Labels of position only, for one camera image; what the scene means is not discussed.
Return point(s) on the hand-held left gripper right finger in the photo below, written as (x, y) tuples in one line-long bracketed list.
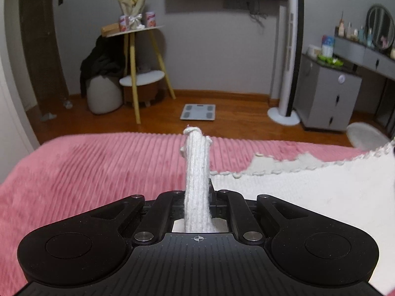
[(230, 204)]

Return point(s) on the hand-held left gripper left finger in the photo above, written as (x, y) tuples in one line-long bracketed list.
[(168, 204)]

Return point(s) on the white ribbed knit sweater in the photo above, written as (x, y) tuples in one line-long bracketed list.
[(308, 197)]

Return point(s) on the black clothes pile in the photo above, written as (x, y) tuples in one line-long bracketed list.
[(98, 61)]

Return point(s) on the pink ribbed blanket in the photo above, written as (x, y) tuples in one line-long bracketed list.
[(92, 166)]

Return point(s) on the grey bathroom scale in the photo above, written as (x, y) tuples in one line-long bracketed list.
[(198, 112)]

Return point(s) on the brown wooden stool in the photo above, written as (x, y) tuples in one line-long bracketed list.
[(142, 94)]

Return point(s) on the grey round pouf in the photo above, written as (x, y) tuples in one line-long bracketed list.
[(103, 95)]

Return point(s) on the grey slipper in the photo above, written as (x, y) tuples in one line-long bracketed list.
[(49, 116), (68, 104)]

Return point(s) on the grey bedside cabinet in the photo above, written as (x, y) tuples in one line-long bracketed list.
[(327, 95)]

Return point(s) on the yellow-legged side table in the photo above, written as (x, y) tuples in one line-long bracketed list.
[(132, 52)]

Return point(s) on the white tower fan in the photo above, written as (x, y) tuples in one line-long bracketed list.
[(290, 52)]

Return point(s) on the white jar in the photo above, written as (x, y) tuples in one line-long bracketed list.
[(314, 51)]

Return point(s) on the green leafy decoration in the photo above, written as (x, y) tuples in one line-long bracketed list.
[(330, 60)]

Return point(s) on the small wooden box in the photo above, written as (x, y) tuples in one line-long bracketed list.
[(110, 29)]

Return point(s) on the pink printed can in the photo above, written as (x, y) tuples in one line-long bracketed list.
[(124, 23), (151, 19)]

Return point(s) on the blue and white box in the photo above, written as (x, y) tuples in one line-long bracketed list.
[(328, 45)]

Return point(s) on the grey dressing table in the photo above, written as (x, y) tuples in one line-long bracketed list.
[(367, 55)]

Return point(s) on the cream wrapped bouquet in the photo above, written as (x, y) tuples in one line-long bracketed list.
[(131, 0)]

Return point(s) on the dark brown door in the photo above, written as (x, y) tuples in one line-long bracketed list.
[(43, 37)]

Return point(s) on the group of cosmetic bottles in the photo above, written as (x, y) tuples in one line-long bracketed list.
[(351, 30)]

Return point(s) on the pink plush toy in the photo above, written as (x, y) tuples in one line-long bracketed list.
[(384, 40)]

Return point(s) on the round black-framed mirror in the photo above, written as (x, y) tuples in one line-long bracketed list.
[(380, 26)]

